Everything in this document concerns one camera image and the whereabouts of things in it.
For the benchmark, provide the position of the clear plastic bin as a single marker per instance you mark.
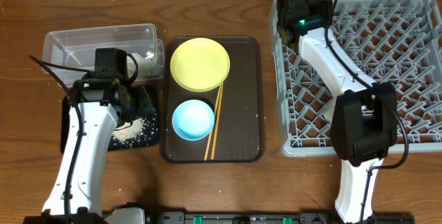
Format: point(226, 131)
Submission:
point(76, 48)

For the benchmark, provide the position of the rice food waste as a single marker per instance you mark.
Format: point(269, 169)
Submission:
point(143, 132)

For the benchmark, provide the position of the wooden chopstick left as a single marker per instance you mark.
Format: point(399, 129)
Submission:
point(211, 131)

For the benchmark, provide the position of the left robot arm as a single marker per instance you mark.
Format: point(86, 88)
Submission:
point(76, 195)

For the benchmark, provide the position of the light blue bowl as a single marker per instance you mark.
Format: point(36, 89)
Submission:
point(192, 120)

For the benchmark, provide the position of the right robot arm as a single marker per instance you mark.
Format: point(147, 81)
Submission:
point(362, 111)

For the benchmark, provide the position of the grey dishwasher rack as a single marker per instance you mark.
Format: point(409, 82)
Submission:
point(396, 41)

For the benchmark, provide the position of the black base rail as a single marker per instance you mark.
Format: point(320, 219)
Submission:
point(259, 217)

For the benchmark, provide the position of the wooden chopstick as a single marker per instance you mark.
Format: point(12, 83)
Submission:
point(215, 135)
point(211, 131)

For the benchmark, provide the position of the dark brown serving tray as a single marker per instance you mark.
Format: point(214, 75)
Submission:
point(241, 127)

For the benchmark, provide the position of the white napkin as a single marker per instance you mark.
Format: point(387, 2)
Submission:
point(146, 64)

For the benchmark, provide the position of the black waste tray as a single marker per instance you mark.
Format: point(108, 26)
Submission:
point(65, 116)

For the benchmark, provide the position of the yellow plate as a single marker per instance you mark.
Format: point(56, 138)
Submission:
point(200, 64)

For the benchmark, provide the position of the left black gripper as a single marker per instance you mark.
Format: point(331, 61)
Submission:
point(142, 106)

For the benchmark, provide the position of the wooden chopstick right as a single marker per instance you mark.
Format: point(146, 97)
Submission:
point(215, 135)

